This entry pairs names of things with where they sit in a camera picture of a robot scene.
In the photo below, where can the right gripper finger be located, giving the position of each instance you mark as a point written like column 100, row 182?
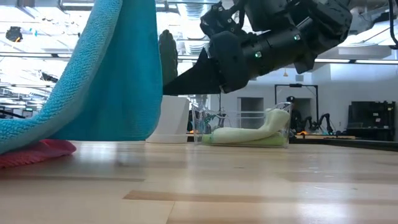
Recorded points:
column 196, row 81

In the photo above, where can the teal blue microfiber towel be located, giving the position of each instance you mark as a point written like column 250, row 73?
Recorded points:
column 124, row 77

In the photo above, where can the pale green microfiber towel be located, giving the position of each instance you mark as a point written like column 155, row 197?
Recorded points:
column 242, row 135

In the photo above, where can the bright green microfiber towel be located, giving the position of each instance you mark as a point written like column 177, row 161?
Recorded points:
column 273, row 142

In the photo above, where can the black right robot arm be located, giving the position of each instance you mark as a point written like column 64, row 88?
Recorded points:
column 295, row 37

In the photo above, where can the black background robot arm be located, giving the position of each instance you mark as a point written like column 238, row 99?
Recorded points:
column 325, row 119

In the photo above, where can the pink microfiber towel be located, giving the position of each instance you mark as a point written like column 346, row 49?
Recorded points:
column 37, row 152

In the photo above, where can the green cactus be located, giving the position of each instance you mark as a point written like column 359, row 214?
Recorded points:
column 168, row 56

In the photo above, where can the clear plastic bin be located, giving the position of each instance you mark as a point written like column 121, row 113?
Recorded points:
column 199, row 124

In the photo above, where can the white hexagonal plant pot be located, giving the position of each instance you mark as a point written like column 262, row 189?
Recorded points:
column 174, row 121

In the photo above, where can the person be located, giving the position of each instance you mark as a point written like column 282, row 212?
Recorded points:
column 293, row 115

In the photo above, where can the black storage shelf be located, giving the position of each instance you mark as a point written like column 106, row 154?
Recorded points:
column 371, row 121

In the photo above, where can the black ceiling device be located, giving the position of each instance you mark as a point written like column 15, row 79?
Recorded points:
column 14, row 34

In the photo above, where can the silver spiral air duct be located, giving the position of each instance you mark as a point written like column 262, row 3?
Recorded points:
column 194, row 46

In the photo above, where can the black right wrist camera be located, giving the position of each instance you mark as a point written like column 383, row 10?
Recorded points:
column 220, row 18

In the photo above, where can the black background rig frame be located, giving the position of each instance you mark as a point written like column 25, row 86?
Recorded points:
column 295, row 85

